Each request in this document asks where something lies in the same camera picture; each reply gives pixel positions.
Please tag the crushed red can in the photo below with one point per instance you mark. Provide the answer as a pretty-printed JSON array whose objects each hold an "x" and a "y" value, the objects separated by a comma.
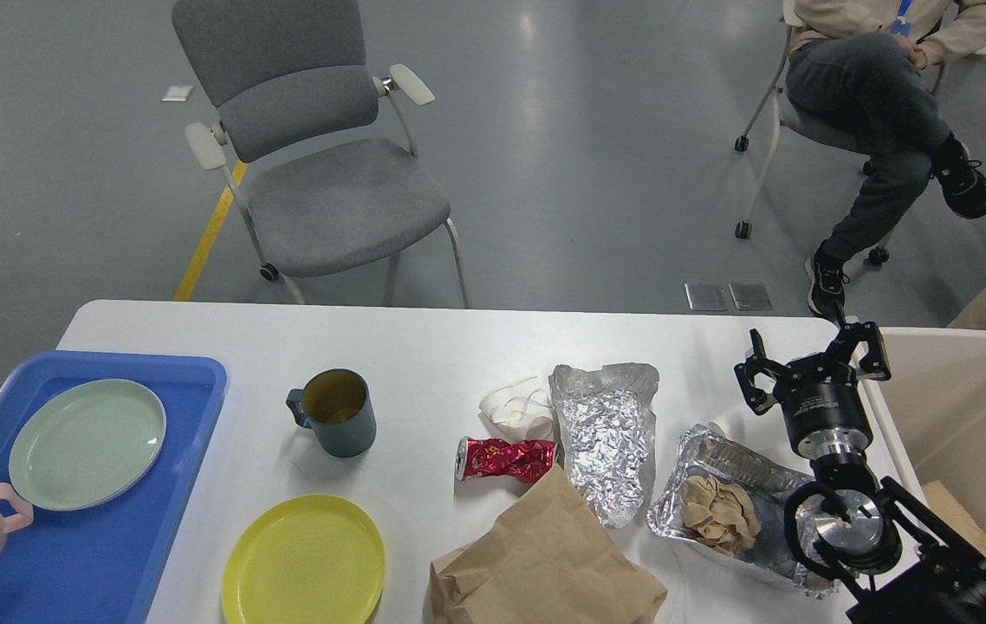
[{"x": 528, "y": 460}]

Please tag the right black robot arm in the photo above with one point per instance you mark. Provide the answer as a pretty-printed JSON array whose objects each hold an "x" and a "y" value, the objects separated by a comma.
[{"x": 897, "y": 558}]

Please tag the grey office chair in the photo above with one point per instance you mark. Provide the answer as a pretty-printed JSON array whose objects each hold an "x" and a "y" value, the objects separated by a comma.
[{"x": 282, "y": 72}]

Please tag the crumpled white tissue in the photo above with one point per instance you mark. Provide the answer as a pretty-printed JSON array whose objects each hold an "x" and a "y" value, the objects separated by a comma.
[{"x": 521, "y": 412}]

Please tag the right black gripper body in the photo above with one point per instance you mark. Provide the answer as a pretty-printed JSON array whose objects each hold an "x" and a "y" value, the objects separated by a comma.
[{"x": 822, "y": 410}]

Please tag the pale green plate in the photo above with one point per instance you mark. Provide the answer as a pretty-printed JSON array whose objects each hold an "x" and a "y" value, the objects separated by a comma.
[{"x": 88, "y": 445}]

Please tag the blue plastic tray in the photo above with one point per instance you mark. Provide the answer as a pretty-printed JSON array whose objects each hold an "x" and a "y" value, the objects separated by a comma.
[{"x": 103, "y": 564}]

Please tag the silver foil bag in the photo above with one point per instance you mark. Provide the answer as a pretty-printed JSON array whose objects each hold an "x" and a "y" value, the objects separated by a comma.
[{"x": 607, "y": 430}]

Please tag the brown paper bag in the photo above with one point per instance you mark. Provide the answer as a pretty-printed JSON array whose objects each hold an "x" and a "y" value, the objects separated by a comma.
[{"x": 546, "y": 559}]

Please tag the crumpled brown napkin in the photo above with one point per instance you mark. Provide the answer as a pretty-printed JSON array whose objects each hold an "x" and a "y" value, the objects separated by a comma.
[{"x": 720, "y": 516}]

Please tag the yellow plate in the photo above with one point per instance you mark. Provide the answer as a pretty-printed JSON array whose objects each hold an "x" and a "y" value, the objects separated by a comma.
[{"x": 313, "y": 559}]

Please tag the cardboard piece in bin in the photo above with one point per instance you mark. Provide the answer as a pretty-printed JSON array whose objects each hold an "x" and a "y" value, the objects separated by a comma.
[{"x": 948, "y": 509}]

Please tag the aluminium foil tray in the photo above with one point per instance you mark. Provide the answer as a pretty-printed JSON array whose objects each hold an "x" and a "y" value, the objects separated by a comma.
[{"x": 704, "y": 453}]

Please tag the dark teal mug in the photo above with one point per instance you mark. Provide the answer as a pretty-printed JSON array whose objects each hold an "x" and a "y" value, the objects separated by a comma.
[{"x": 336, "y": 405}]

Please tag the seated person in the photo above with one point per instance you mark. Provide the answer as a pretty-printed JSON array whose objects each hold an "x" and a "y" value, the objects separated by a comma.
[{"x": 857, "y": 64}]

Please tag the beige plastic bin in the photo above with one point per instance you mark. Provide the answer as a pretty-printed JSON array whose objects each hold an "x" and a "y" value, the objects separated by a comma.
[{"x": 969, "y": 416}]

